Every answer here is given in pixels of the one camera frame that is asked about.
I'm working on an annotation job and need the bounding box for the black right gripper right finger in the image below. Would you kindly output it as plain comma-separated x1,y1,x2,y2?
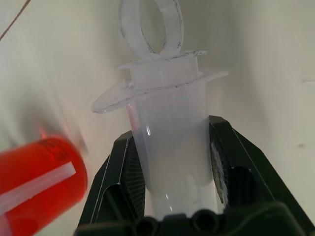
208,115,311,236

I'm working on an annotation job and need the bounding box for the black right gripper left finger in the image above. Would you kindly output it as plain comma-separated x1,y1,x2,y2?
78,130,149,226

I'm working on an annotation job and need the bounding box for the translucent white plastic syringe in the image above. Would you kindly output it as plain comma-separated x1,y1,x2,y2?
92,0,229,220

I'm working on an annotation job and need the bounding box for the red transparent plastic tube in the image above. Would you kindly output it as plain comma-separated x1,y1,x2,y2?
0,108,90,236

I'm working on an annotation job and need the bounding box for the thin red cable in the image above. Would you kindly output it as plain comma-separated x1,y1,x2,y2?
0,0,32,41

